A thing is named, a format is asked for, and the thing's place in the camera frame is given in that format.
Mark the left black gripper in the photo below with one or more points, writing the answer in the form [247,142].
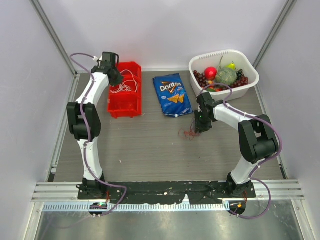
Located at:
[119,79]

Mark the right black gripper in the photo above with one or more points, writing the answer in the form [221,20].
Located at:
[200,127]

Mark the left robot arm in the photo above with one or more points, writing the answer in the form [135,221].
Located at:
[85,125]

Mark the blue Doritos chip bag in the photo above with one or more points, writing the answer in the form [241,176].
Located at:
[172,95]

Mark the red plastic bin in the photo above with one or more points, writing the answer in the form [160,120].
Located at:
[125,99]

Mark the dark red grape bunch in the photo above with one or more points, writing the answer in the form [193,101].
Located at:
[200,78]

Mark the red apple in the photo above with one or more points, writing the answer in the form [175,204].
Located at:
[210,73]

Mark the green melon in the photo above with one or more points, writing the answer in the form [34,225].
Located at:
[226,76]

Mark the white plastic basket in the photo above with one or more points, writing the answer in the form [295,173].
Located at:
[247,76]

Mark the green pear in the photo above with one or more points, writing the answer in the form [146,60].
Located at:
[231,66]

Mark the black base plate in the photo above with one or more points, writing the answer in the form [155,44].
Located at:
[164,192]

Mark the left aluminium frame post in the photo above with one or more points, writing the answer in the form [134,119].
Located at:
[53,35]

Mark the aluminium frame post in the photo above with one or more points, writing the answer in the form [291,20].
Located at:
[53,35]
[280,20]

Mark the right aluminium frame post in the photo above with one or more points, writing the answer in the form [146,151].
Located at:
[280,20]

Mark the slotted cable duct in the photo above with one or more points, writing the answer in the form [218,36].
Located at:
[89,207]

